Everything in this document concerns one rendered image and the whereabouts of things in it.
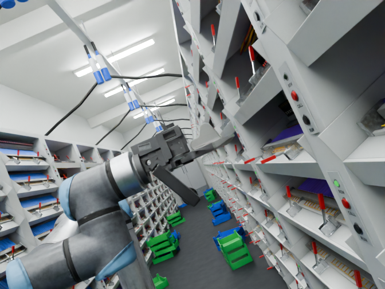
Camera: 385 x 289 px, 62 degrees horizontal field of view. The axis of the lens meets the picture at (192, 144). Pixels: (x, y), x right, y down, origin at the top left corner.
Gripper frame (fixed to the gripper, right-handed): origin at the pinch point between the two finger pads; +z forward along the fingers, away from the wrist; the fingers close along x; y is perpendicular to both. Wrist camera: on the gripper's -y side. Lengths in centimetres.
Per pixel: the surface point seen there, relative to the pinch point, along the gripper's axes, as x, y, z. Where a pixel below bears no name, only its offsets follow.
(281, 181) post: 48, -20, 17
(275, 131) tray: 47, -2, 23
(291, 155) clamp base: 4.2, -8.5, 12.2
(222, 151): 188, 0, 14
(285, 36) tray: -22.5, 10.1, 11.1
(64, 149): 258, 66, -127
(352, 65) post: -22.2, 2.3, 18.3
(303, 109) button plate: -18.1, -0.6, 10.7
